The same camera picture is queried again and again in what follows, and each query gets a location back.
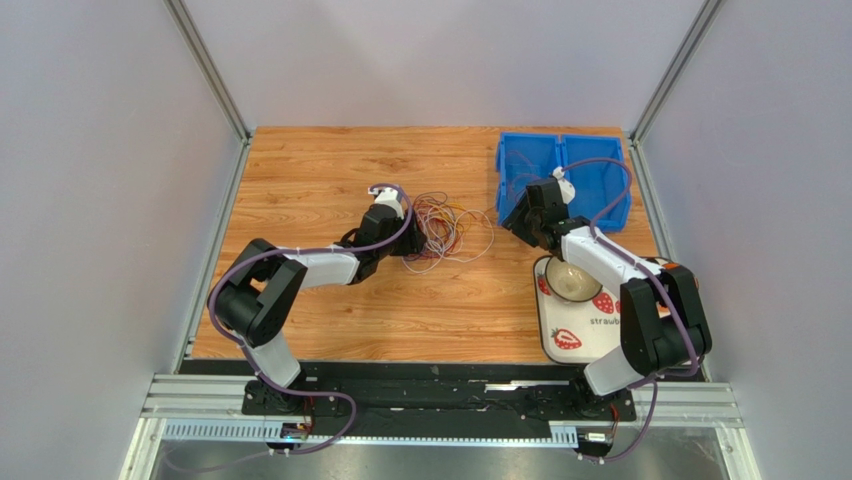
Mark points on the beige bowl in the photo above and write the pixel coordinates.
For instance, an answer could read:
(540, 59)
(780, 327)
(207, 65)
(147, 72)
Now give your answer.
(570, 282)

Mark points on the strawberry print tray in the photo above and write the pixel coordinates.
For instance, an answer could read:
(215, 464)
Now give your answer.
(575, 333)

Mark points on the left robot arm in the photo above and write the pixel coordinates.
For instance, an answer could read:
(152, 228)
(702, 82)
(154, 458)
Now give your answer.
(252, 301)

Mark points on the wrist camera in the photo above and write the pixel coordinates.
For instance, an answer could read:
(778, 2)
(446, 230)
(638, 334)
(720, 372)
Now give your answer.
(388, 196)
(566, 188)

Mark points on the aluminium corner post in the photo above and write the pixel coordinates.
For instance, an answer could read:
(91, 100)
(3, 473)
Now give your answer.
(686, 50)
(193, 38)

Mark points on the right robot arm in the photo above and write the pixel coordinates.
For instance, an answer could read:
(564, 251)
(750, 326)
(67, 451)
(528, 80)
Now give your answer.
(662, 321)

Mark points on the right aluminium corner post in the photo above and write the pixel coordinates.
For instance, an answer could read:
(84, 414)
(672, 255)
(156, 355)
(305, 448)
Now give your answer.
(686, 50)

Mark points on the blue plastic bin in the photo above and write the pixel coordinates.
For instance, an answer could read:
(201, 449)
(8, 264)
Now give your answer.
(595, 168)

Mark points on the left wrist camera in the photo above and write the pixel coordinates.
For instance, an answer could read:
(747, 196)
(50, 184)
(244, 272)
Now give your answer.
(388, 196)

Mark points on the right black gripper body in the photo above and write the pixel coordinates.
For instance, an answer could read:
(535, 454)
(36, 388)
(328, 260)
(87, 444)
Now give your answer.
(517, 217)

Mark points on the aluminium frame rail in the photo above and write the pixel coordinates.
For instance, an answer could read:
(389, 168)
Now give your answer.
(198, 407)

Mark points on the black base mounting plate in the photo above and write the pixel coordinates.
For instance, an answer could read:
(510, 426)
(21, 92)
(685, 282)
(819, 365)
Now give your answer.
(439, 401)

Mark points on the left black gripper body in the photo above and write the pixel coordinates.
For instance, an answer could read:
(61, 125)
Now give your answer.
(407, 244)

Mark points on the left aluminium corner post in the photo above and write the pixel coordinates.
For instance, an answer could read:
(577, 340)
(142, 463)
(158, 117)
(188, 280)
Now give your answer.
(193, 38)

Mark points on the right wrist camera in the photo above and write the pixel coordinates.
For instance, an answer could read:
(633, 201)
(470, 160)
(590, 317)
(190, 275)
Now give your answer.
(566, 188)

